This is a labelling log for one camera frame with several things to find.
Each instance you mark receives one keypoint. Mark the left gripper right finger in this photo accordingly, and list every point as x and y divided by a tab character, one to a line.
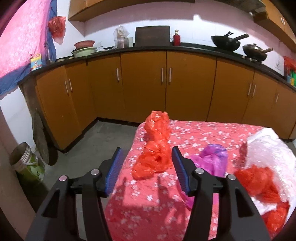
238	218

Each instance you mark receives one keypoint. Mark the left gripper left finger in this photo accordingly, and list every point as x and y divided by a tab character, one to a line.
56	219

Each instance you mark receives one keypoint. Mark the large red plastic bag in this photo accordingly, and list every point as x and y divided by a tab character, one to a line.
259	184

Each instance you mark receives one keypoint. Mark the purple plastic bag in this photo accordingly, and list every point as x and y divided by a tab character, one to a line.
213	159

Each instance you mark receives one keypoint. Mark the clear bubble wrap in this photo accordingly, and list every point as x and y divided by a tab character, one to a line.
266	149

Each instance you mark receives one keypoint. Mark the orange plastic bag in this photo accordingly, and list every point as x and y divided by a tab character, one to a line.
156	155

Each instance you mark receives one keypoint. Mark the green metal bucket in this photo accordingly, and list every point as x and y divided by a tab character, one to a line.
27	164

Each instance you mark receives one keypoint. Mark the red floral tablecloth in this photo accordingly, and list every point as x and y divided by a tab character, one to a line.
154	209

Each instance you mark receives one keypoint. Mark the orange lower cabinets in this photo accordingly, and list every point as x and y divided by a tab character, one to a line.
190	84

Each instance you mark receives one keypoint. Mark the colourful small box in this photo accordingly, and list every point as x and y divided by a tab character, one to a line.
36	61

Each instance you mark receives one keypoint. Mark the red bag of items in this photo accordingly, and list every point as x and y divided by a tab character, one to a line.
290	70

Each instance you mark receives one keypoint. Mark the black wok with lid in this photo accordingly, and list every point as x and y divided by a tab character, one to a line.
255	52

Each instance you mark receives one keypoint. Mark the stacked basins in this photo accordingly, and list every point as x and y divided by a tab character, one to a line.
84	48

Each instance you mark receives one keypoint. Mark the black wok without lid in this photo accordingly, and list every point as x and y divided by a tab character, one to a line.
226	43

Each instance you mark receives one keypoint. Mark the pink blue hanging cloth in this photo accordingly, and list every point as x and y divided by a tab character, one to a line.
26	34

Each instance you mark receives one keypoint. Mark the red bottle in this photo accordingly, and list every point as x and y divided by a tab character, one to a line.
176	38

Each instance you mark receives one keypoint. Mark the hanging red plastic bag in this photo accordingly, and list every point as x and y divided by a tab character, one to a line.
57	27

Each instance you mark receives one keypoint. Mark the clear jar in bag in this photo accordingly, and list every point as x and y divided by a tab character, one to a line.
121	37

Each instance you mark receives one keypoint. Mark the dark cutting board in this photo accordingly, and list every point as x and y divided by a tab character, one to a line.
152	36

